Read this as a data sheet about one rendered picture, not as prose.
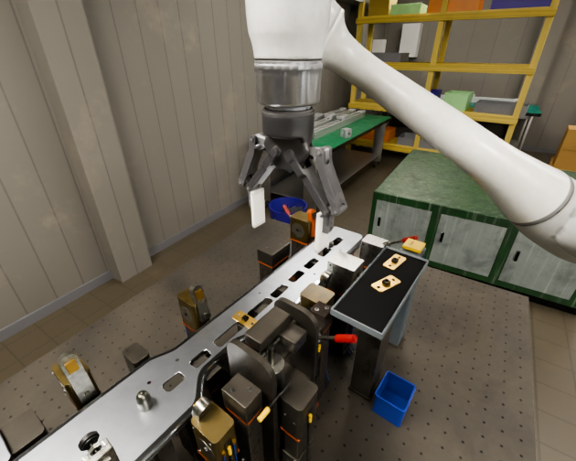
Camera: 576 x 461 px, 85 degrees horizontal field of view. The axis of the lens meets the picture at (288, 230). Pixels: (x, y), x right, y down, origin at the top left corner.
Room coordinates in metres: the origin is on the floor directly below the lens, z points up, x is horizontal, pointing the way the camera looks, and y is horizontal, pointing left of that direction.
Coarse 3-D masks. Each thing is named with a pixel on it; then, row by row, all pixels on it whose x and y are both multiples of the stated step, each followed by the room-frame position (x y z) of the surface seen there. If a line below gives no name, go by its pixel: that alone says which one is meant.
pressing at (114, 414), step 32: (320, 256) 1.06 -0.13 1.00; (256, 288) 0.86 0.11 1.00; (288, 288) 0.86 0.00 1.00; (224, 320) 0.71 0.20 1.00; (192, 352) 0.59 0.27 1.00; (224, 352) 0.59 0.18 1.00; (128, 384) 0.49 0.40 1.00; (160, 384) 0.49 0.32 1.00; (192, 384) 0.49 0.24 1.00; (96, 416) 0.41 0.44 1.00; (128, 416) 0.41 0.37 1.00; (160, 416) 0.41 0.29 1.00; (32, 448) 0.35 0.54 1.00; (64, 448) 0.34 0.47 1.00; (128, 448) 0.34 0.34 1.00; (160, 448) 0.35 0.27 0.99
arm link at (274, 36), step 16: (256, 0) 0.43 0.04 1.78; (272, 0) 0.42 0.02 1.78; (288, 0) 0.42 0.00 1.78; (304, 0) 0.42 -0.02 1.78; (320, 0) 0.43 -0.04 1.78; (256, 16) 0.44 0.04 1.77; (272, 16) 0.42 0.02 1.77; (288, 16) 0.42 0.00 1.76; (304, 16) 0.42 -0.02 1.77; (320, 16) 0.44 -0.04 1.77; (256, 32) 0.44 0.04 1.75; (272, 32) 0.43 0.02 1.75; (288, 32) 0.42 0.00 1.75; (304, 32) 0.43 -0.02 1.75; (320, 32) 0.44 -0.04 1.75; (256, 48) 0.45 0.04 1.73; (272, 48) 0.43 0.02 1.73; (288, 48) 0.43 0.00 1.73; (304, 48) 0.43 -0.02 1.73; (320, 48) 0.45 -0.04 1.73
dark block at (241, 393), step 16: (240, 384) 0.41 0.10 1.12; (224, 400) 0.40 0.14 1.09; (240, 400) 0.38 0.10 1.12; (256, 400) 0.38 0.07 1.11; (240, 416) 0.37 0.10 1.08; (256, 416) 0.39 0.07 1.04; (240, 432) 0.38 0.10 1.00; (256, 432) 0.38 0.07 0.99; (240, 448) 0.39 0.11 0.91; (256, 448) 0.38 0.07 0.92
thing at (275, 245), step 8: (272, 240) 1.13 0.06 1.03; (280, 240) 1.13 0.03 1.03; (264, 248) 1.07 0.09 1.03; (272, 248) 1.07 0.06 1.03; (280, 248) 1.07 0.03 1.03; (288, 248) 1.11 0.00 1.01; (264, 256) 1.04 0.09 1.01; (272, 256) 1.02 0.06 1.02; (280, 256) 1.06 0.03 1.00; (288, 256) 1.11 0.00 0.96; (264, 264) 1.05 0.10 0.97; (272, 264) 1.02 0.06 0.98; (280, 264) 1.07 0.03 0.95; (264, 272) 1.05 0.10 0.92; (288, 280) 1.11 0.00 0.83
